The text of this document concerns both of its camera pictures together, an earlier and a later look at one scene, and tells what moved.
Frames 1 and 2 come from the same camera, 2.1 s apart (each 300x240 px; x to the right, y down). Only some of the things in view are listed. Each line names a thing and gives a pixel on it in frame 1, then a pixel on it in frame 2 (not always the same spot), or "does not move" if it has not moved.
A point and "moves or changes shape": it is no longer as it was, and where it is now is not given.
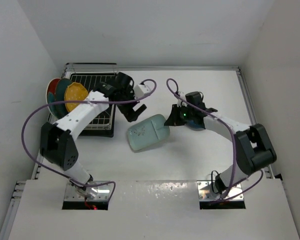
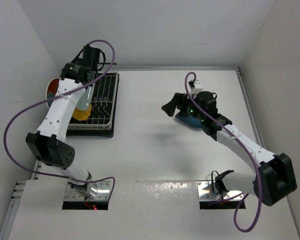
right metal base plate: (207, 191) does not move
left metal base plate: (104, 193) does not move
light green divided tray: (147, 133) moves or changes shape
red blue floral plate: (50, 94) does not move
